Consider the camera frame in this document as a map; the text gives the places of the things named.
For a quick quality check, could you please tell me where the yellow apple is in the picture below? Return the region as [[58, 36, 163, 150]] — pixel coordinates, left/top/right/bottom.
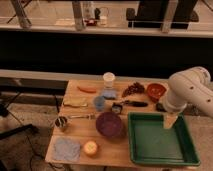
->
[[83, 141, 98, 156]]

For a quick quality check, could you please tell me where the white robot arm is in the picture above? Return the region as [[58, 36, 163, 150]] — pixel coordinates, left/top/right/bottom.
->
[[161, 67, 213, 129]]

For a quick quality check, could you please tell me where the green plastic tray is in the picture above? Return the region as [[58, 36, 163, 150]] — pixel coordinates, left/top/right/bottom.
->
[[128, 112, 200, 167]]

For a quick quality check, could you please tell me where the black rectangular block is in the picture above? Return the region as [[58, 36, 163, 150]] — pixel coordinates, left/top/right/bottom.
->
[[156, 103, 166, 112]]

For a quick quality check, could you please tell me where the orange bowl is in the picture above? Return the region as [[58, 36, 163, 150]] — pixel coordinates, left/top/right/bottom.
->
[[146, 83, 166, 103]]

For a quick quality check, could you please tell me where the small black box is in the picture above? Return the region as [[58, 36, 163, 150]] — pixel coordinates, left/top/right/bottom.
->
[[111, 103, 123, 114]]

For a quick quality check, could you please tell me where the purple bowl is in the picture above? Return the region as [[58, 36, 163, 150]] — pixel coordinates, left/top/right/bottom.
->
[[96, 112, 123, 138]]

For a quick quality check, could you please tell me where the blue sponge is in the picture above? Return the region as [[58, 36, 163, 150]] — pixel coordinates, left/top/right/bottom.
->
[[101, 89, 117, 99]]

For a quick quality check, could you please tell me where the blue cup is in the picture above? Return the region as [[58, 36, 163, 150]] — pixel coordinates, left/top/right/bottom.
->
[[93, 96, 105, 111]]

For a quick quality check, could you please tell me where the white cup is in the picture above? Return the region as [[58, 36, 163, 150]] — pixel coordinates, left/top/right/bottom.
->
[[103, 72, 115, 88]]

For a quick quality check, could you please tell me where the metal fork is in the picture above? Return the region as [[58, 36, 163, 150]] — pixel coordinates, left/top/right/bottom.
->
[[68, 114, 95, 119]]

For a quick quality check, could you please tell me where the orange carrot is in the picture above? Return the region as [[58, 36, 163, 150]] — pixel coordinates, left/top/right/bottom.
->
[[77, 86, 97, 93]]

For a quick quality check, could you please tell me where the yellow banana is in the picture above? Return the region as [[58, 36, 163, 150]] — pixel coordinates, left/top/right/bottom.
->
[[63, 99, 88, 108]]

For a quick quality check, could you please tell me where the blue cloth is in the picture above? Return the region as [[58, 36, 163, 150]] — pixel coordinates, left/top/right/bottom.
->
[[52, 138, 81, 162]]

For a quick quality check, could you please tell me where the small metal cup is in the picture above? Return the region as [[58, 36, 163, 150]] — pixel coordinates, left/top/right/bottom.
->
[[55, 116, 68, 131]]

